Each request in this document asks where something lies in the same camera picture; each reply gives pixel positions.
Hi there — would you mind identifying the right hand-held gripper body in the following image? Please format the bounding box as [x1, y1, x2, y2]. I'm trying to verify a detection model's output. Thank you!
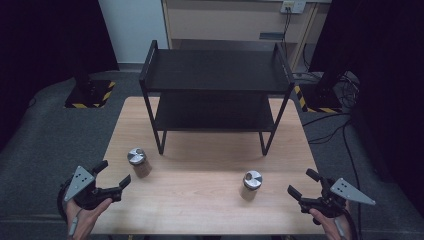
[298, 177, 377, 225]

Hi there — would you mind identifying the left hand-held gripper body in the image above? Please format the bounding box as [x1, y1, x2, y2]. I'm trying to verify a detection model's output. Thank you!
[63, 165, 123, 211]

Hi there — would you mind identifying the white wall socket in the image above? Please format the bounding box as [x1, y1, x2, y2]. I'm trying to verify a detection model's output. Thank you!
[279, 0, 307, 15]

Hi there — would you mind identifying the person's right hand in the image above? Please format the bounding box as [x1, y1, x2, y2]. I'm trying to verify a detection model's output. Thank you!
[308, 203, 353, 240]

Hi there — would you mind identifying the black stand hazard-striped base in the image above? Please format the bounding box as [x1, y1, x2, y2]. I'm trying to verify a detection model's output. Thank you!
[64, 49, 117, 109]
[293, 66, 344, 114]

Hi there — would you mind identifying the glass jar yellow spice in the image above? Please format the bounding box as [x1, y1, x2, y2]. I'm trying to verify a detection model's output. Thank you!
[238, 170, 264, 202]

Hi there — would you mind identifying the dark curtain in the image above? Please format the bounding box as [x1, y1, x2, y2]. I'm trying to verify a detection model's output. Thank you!
[0, 0, 120, 153]
[309, 0, 424, 216]

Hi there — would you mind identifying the black plugged power cable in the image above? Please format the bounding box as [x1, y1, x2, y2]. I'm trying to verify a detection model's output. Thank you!
[282, 6, 292, 46]

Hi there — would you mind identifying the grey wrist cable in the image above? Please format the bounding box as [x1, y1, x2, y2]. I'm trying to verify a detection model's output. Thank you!
[68, 208, 84, 239]
[333, 218, 348, 240]

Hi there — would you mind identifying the beige wooden cabinet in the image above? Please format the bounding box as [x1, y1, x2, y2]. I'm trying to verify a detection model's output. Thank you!
[161, 0, 332, 72]

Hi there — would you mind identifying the person's left hand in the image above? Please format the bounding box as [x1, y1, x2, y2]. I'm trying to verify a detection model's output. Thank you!
[64, 198, 114, 240]

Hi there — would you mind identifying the long black floor cable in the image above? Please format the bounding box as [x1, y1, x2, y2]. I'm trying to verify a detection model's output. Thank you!
[342, 122, 364, 231]

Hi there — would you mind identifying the glass jar brown spice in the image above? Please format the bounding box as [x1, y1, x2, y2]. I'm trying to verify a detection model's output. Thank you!
[126, 147, 153, 179]

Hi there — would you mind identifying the black two-tier metal rack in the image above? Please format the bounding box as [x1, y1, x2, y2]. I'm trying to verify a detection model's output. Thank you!
[138, 39, 296, 157]

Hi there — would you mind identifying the tangle of black cables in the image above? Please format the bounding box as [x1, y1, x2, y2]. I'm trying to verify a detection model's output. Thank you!
[333, 73, 362, 111]

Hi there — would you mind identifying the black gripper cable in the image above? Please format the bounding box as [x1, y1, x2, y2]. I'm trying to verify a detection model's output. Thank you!
[343, 208, 360, 240]

